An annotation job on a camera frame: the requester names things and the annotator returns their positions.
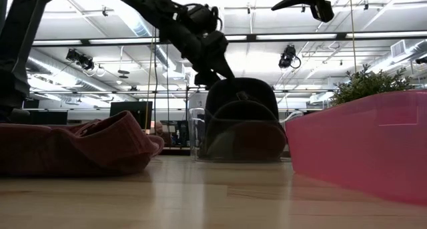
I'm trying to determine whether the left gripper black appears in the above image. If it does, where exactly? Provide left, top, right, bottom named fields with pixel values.
left=191, top=30, right=236, bottom=81

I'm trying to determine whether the dark grey baseball cap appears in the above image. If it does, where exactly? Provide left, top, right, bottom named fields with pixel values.
left=199, top=100, right=288, bottom=162
left=203, top=77, right=280, bottom=123

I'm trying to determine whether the clear plastic bin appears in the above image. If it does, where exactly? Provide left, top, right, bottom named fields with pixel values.
left=188, top=107, right=304, bottom=163

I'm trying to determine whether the black background monitor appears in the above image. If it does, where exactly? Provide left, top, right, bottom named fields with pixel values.
left=109, top=101, right=153, bottom=130

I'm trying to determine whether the small green potted plant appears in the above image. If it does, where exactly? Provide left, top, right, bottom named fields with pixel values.
left=330, top=63, right=414, bottom=106

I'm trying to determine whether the red plastic bin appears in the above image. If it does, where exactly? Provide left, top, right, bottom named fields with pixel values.
left=285, top=89, right=427, bottom=206

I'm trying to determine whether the maroon baseball cap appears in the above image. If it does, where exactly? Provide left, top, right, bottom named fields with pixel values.
left=0, top=110, right=165, bottom=176

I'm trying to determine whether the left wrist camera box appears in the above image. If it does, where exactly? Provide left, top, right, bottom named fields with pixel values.
left=194, top=71, right=222, bottom=89

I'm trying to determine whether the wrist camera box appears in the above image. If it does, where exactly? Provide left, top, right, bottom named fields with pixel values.
left=309, top=1, right=335, bottom=23
left=194, top=71, right=222, bottom=89

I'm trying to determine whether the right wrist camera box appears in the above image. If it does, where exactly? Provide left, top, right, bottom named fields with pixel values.
left=309, top=1, right=335, bottom=23

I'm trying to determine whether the black overhead camera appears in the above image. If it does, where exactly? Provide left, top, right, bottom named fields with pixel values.
left=278, top=44, right=302, bottom=69

